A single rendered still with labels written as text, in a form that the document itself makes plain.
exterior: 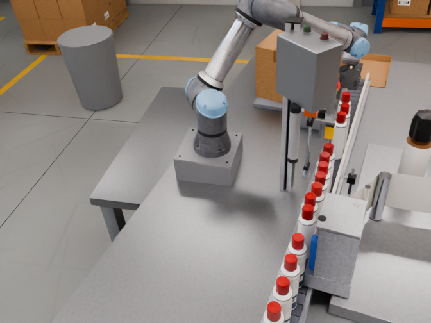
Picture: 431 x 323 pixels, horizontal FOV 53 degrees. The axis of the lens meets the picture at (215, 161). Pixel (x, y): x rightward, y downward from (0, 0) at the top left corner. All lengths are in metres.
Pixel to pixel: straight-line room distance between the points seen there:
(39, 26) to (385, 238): 4.49
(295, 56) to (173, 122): 0.99
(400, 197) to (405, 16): 3.82
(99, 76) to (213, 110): 2.33
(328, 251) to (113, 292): 0.68
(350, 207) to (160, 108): 1.30
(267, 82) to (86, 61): 1.96
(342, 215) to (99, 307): 0.78
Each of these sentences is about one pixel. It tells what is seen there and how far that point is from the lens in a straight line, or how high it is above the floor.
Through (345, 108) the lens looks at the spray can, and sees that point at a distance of 1.72.
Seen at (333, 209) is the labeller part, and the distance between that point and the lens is 1.19.
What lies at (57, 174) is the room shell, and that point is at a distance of 3.37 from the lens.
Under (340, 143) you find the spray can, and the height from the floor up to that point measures 0.97.
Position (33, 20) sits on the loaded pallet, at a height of 0.37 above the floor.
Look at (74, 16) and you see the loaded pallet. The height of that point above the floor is 0.43.
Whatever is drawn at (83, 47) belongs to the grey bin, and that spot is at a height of 0.61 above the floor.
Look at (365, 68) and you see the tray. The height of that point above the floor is 0.83.
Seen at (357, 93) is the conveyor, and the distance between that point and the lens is 2.22.
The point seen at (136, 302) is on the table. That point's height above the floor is 0.83.
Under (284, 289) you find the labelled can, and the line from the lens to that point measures 1.10.
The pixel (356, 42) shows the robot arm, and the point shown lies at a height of 1.28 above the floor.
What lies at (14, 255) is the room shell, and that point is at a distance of 2.91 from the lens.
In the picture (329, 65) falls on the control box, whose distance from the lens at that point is 1.25.
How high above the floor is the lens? 1.98
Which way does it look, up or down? 39 degrees down
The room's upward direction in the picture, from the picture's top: 5 degrees counter-clockwise
